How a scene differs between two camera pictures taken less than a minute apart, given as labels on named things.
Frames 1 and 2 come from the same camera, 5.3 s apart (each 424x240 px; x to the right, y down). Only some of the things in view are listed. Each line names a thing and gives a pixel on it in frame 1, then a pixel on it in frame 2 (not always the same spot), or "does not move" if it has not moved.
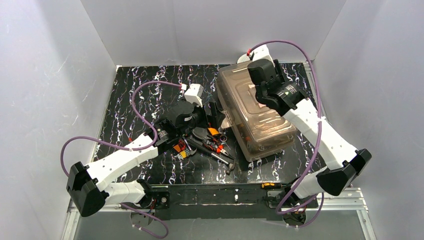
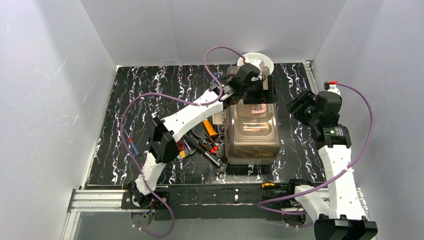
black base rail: x=241 y=202 does not move
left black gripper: x=208 y=114 → x=260 y=98
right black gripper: x=260 y=75 → x=298 y=105
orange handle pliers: x=214 y=131 does not move
